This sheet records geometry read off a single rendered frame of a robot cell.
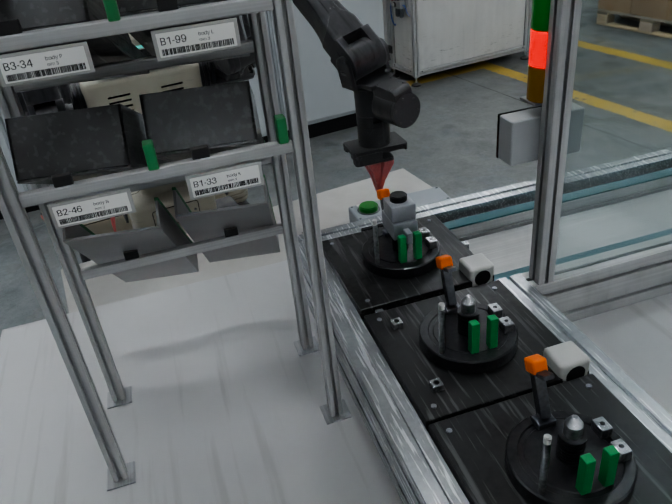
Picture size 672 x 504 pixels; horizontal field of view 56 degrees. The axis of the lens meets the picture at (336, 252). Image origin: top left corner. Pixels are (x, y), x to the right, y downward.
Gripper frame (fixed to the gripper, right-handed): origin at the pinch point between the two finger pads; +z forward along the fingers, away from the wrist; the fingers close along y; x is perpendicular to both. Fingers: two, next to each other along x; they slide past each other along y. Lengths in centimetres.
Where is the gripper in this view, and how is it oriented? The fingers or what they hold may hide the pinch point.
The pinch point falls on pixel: (378, 188)
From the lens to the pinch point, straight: 119.4
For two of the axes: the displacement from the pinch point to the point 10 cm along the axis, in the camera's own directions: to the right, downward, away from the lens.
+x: -2.9, -4.7, 8.3
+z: 1.1, 8.5, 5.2
